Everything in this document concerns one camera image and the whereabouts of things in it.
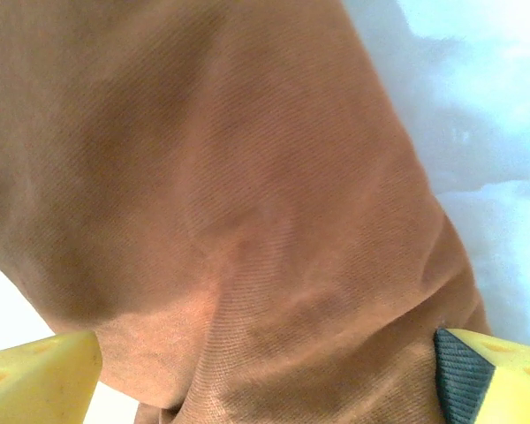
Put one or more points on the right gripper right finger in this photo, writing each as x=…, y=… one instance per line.
x=503, y=384

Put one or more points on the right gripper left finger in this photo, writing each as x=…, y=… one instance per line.
x=35, y=384

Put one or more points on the brown long pants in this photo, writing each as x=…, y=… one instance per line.
x=225, y=176

